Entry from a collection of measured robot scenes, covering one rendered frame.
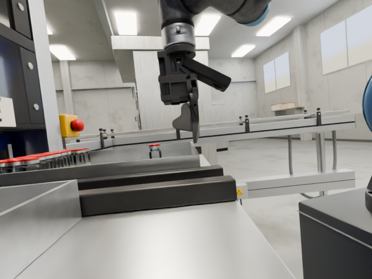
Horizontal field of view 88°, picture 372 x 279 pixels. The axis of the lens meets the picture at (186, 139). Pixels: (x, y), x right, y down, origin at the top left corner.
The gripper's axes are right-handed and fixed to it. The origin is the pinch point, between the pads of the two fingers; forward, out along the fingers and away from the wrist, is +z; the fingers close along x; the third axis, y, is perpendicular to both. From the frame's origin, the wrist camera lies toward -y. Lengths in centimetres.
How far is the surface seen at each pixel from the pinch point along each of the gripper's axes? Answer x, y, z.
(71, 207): 29.4, 12.9, 3.2
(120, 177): 22.1, 11.2, 2.7
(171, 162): 20.1, 5.1, 1.8
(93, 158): -5.7, 27.1, 2.9
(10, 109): 3.6, 38.7, -9.9
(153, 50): -232, 34, -116
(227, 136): -82, -25, 5
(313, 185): -84, -82, 45
